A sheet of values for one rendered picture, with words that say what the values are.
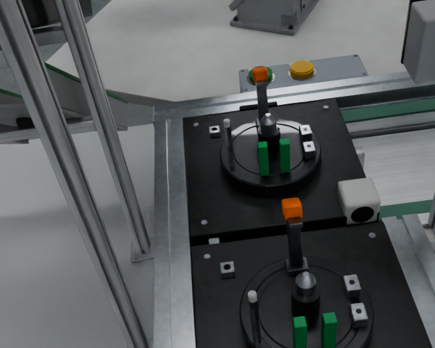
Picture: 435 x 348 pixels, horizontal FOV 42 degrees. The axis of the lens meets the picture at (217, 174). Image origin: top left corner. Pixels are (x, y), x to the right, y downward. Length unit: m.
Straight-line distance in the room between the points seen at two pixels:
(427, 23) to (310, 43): 0.70
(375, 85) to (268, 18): 0.41
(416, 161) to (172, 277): 0.41
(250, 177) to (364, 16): 0.69
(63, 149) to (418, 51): 0.34
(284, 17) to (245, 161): 0.57
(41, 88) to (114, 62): 0.83
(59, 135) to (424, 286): 0.43
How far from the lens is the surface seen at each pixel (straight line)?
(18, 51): 0.44
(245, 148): 0.79
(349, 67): 0.99
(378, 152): 0.89
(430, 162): 0.89
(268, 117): 0.74
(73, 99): 0.67
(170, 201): 0.78
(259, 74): 0.78
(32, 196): 1.00
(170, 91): 1.14
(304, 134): 0.78
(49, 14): 0.62
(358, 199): 0.72
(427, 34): 0.56
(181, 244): 0.72
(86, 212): 0.53
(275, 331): 0.60
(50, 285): 0.86
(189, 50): 1.26
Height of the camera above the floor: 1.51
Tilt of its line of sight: 44 degrees down
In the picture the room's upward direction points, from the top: 8 degrees counter-clockwise
